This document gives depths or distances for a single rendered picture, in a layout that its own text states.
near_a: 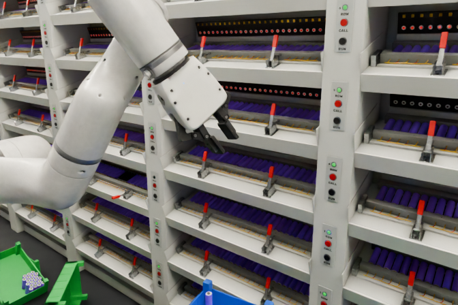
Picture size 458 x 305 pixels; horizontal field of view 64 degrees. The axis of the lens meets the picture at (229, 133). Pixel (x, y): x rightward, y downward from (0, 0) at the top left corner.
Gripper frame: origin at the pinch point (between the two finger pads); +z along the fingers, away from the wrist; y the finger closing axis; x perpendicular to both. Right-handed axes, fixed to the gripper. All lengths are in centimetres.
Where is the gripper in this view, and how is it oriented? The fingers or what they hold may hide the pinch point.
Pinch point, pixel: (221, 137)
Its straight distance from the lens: 67.6
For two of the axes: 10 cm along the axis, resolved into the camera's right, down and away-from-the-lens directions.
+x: -5.4, 0.2, 8.4
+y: 6.3, -6.5, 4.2
